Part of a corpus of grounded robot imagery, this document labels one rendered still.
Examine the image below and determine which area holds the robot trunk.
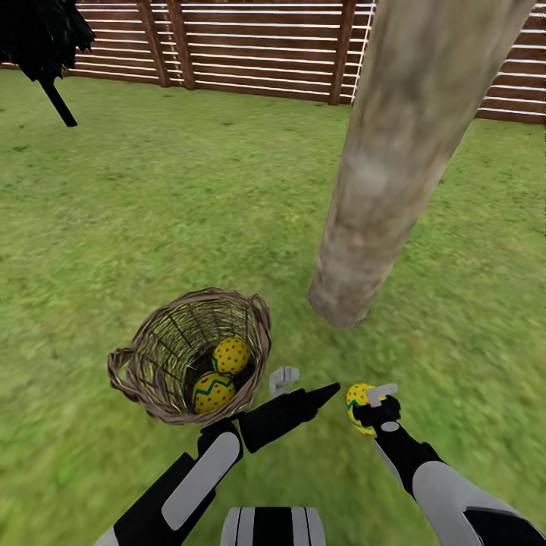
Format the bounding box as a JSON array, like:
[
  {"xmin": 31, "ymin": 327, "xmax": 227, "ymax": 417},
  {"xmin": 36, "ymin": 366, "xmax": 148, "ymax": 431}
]
[{"xmin": 220, "ymin": 507, "xmax": 326, "ymax": 546}]

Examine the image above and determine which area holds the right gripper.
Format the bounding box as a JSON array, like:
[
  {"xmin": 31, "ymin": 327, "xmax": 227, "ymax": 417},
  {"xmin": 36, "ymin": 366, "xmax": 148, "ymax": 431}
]
[{"xmin": 353, "ymin": 397, "xmax": 400, "ymax": 428}]

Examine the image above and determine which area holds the easter egg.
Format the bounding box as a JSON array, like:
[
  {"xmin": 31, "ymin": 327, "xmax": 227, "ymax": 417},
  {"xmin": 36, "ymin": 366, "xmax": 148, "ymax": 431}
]
[
  {"xmin": 190, "ymin": 368, "xmax": 237, "ymax": 414},
  {"xmin": 211, "ymin": 335, "xmax": 250, "ymax": 378},
  {"xmin": 346, "ymin": 383, "xmax": 375, "ymax": 435}
]

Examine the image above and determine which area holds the wicker basket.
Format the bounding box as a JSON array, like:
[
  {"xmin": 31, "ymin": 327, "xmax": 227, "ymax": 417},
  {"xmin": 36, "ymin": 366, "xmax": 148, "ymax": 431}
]
[{"xmin": 108, "ymin": 287, "xmax": 273, "ymax": 425}]

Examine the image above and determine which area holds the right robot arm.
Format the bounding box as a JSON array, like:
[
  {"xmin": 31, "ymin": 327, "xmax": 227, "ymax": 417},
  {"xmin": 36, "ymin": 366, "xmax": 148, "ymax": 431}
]
[{"xmin": 353, "ymin": 383, "xmax": 546, "ymax": 546}]

